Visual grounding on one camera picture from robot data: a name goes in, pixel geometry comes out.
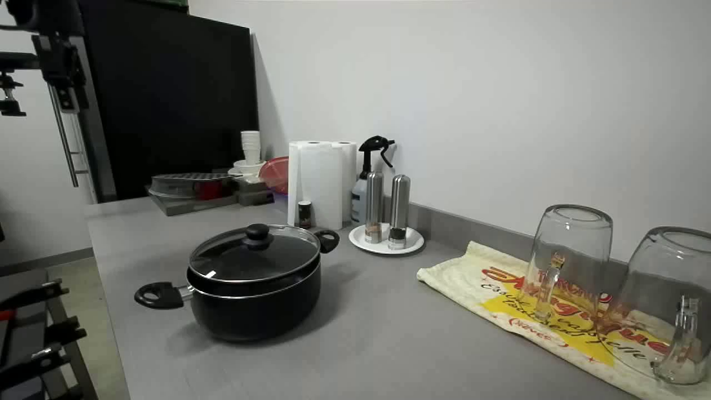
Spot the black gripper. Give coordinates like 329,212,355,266
2,0,91,112

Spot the glass lid with black knob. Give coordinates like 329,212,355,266
186,221,321,290

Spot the grey tray with dishes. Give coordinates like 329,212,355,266
145,171,240,218

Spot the stack of white cups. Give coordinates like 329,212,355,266
230,128,266,185

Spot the white paper towel roll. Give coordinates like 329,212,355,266
286,139,358,231

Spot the small dark spice jar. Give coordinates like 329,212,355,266
295,197,316,231

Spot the spray bottle with black trigger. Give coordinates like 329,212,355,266
348,133,397,223

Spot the black cooking pot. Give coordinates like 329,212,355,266
134,223,342,343

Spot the steel spice grinder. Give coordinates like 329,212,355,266
386,173,414,249
362,171,386,243

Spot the white round saucer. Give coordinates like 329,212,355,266
347,221,427,257

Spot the cream printed dish towel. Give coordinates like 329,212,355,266
416,240,711,400

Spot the clear drinking glass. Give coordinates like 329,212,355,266
522,202,616,328
612,223,711,373

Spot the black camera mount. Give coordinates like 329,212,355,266
0,51,41,119

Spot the silver refrigerator door handle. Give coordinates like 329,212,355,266
51,86,91,189

